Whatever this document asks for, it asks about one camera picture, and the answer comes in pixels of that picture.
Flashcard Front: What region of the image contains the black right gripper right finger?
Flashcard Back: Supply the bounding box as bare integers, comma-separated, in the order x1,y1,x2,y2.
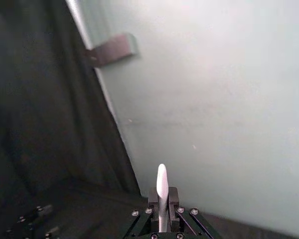
167,186,216,239

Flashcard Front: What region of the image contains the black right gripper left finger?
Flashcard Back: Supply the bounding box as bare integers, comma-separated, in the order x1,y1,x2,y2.
120,187,160,239

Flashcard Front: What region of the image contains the small white plastic piece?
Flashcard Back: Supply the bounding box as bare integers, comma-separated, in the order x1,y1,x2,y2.
156,163,171,234

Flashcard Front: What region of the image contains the grey brown flat strip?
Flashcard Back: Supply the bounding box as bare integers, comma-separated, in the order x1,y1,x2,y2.
83,33,138,69

